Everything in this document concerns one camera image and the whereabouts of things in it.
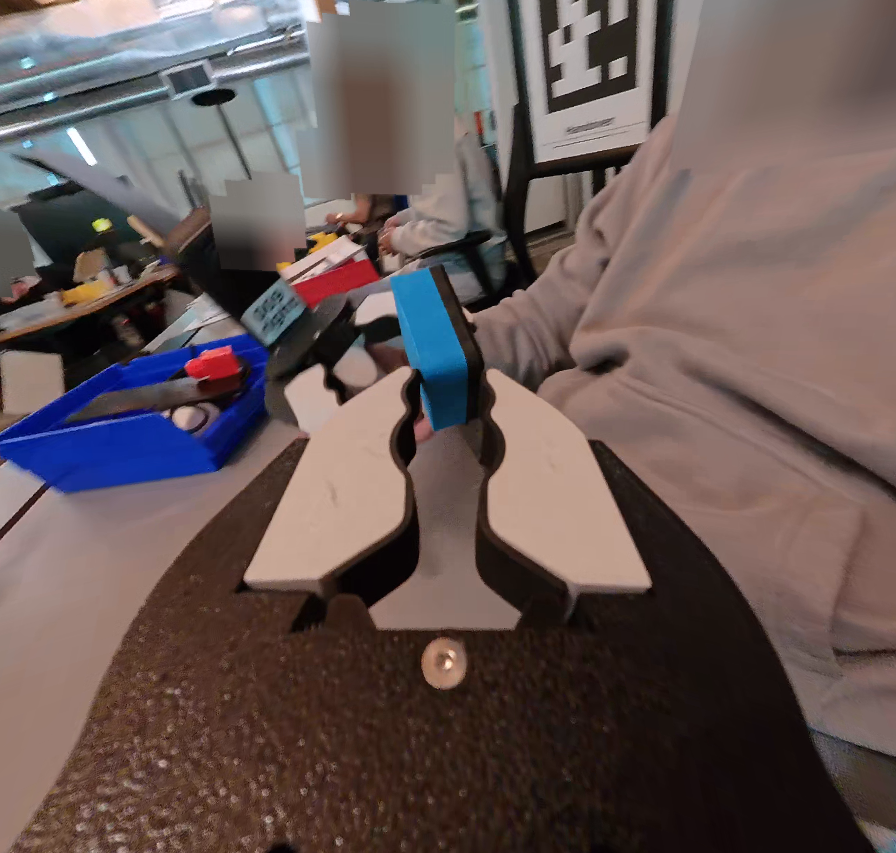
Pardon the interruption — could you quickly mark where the red storage bin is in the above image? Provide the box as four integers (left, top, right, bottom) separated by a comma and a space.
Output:
289, 258, 382, 308

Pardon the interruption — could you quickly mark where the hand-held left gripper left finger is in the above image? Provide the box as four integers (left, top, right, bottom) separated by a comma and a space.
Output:
242, 366, 421, 598

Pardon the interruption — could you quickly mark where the silver ventilation duct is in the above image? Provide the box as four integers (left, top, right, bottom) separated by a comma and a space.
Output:
0, 0, 316, 140

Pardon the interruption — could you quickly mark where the framed marker sign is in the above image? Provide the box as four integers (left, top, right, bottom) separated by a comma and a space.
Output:
504, 0, 679, 176

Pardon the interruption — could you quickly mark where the black floor lamp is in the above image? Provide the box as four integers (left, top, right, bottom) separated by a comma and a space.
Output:
191, 86, 254, 181

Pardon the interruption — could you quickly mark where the ceiling air vent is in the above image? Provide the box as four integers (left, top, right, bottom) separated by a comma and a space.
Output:
160, 61, 215, 96

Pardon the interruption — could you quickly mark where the black cable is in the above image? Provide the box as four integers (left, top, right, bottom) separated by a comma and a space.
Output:
167, 366, 254, 437

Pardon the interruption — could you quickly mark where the background wooden table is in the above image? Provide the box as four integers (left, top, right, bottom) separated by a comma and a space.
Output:
0, 265, 182, 346

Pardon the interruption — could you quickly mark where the red plastic block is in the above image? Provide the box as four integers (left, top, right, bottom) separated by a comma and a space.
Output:
185, 347, 244, 382

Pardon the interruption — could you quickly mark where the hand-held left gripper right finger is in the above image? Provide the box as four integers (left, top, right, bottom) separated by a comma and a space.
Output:
476, 368, 654, 598

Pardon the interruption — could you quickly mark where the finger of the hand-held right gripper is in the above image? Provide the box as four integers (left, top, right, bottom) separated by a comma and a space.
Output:
342, 344, 394, 393
282, 365, 349, 435

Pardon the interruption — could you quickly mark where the person's right forearm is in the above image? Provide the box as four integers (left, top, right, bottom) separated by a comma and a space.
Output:
465, 286, 617, 395

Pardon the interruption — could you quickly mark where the black office chair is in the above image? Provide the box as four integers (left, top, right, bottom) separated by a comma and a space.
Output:
413, 226, 536, 308

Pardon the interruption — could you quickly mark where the blue and black block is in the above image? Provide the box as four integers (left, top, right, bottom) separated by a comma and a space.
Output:
389, 265, 485, 433

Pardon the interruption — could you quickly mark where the blue plastic bin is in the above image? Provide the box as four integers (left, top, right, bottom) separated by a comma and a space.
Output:
0, 335, 271, 495

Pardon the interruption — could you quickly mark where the grey desk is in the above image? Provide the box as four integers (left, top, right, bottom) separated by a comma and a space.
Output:
0, 286, 491, 829

